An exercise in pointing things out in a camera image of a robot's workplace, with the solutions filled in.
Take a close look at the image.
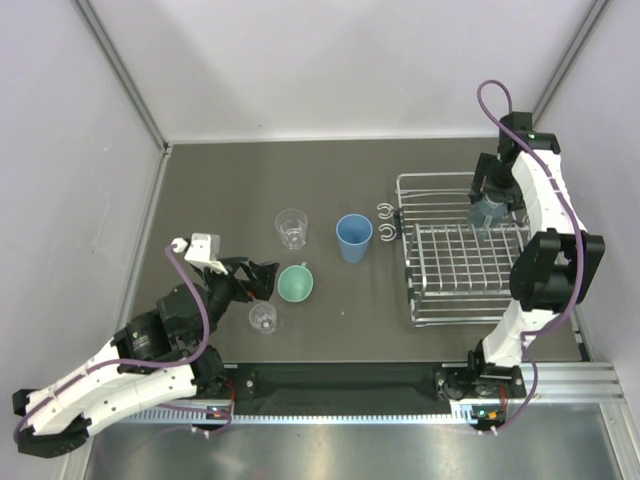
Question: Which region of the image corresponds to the green ceramic mug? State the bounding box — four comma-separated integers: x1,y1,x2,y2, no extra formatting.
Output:
277,262,314,303

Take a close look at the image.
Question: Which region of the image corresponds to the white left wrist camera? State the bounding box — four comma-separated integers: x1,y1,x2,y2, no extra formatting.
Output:
171,233,228,275

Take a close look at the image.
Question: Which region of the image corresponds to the blue plastic cup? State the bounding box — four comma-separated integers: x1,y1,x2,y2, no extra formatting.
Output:
336,214,373,264

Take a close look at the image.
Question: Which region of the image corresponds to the grey blue ceramic mug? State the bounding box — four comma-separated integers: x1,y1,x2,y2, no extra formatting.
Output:
468,196,508,235

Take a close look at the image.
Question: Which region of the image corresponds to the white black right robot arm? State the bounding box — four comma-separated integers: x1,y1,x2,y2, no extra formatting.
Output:
466,112,605,397

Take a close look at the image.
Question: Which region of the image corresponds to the white toothed cable duct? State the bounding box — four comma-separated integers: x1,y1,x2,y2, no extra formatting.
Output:
120,401,500,426

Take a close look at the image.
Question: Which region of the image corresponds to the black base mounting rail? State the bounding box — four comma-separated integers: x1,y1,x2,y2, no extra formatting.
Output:
189,362,526,416

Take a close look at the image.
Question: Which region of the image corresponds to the small clear plastic cup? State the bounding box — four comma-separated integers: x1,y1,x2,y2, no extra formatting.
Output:
248,302,277,335

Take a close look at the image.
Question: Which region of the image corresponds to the large clear plastic cup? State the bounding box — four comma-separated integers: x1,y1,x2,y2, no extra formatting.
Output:
275,208,308,250

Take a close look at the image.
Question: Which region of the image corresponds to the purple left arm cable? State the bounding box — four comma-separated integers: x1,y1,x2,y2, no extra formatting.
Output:
13,244,235,441

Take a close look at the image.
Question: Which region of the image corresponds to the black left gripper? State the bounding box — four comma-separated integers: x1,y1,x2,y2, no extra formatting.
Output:
192,256,279,347

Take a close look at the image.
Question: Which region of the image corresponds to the silver wire dish rack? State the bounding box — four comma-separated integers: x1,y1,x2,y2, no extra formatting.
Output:
377,172,530,327

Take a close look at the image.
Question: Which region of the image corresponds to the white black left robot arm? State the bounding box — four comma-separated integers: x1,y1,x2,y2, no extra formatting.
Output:
12,257,279,458

